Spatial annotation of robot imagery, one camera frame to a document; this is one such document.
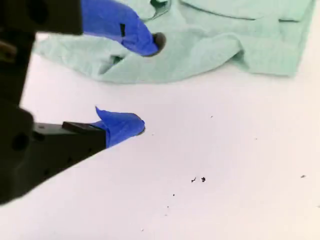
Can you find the light green t-shirt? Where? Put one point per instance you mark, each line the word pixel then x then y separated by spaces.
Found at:
pixel 225 47

